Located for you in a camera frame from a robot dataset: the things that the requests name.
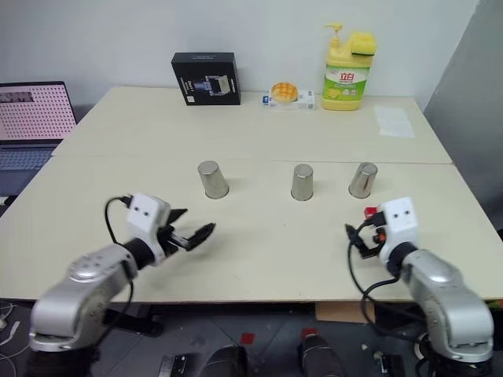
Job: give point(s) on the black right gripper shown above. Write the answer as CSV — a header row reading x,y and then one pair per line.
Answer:
x,y
373,235

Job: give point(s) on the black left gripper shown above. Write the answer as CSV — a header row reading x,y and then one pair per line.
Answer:
x,y
173,239

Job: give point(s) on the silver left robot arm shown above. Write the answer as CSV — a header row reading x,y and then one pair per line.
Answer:
x,y
78,290

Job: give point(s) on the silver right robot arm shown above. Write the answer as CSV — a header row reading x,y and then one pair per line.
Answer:
x,y
448,290

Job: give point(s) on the steel cup upside down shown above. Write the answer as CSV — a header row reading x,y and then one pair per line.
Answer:
x,y
212,180
303,183
362,180

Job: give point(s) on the brown cardboard piece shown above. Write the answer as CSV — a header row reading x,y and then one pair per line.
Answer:
x,y
344,312

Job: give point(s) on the dark rounded shape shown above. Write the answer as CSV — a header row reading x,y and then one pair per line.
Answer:
x,y
322,357
226,363

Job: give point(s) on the black product box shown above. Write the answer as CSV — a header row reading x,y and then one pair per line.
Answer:
x,y
206,78

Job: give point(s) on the bread bun in plastic tub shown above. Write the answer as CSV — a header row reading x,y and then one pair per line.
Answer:
x,y
283,92

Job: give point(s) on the yellow dish soap bottle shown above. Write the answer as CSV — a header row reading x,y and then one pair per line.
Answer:
x,y
345,78

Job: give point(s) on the open laptop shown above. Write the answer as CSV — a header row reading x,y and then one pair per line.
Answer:
x,y
29,118

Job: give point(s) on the yellow green sponge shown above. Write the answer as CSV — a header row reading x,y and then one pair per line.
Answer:
x,y
363,44

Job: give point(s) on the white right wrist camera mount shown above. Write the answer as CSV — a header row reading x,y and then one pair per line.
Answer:
x,y
399,225

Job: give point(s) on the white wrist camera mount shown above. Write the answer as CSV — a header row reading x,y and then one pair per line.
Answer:
x,y
144,220
399,225

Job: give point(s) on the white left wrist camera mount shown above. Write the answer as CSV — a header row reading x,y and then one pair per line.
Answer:
x,y
144,220

